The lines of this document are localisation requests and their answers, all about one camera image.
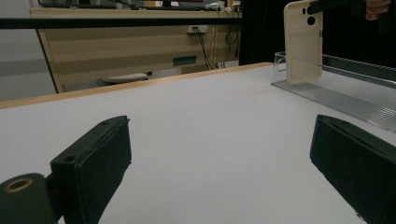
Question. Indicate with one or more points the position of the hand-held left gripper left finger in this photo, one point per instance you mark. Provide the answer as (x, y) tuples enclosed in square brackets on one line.
[(93, 168)]

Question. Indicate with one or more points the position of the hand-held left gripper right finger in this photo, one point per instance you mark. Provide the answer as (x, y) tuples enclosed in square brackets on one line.
[(355, 168)]

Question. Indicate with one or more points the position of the beige phone case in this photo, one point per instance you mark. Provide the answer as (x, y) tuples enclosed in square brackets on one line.
[(302, 53)]

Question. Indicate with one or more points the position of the clear plastic tray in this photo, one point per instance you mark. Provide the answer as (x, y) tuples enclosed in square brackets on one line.
[(342, 102)]

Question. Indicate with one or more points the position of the black curtain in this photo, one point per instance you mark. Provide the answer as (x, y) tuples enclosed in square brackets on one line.
[(264, 31)]

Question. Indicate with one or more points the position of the grey flat device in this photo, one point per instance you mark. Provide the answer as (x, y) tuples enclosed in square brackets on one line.
[(124, 78)]

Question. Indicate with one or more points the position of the pale crumpled object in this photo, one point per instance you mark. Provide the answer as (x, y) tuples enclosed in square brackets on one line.
[(214, 6)]

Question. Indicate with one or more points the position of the white cabinet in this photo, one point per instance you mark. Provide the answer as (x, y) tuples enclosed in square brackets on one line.
[(18, 62)]

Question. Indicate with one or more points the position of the white power socket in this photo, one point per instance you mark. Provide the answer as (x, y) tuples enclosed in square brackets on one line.
[(197, 29)]

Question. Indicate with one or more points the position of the dark label on desk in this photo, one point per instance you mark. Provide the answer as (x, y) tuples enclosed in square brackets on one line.
[(184, 60)]

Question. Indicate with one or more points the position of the black horizontal bar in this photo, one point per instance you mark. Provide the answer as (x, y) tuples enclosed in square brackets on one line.
[(93, 23)]

